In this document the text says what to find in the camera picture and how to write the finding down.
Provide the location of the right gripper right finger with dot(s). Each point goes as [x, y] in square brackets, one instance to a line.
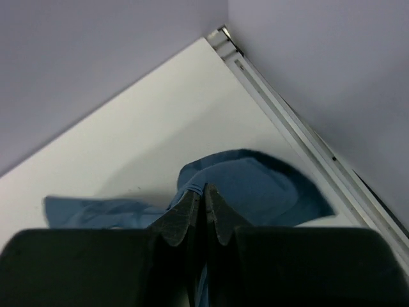
[311, 266]

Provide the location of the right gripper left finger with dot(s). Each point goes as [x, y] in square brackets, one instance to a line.
[155, 266]

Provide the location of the blue cartoon print pillowcase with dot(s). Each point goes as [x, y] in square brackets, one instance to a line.
[261, 188]

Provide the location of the aluminium right side rail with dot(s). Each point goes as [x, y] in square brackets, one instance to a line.
[354, 204]

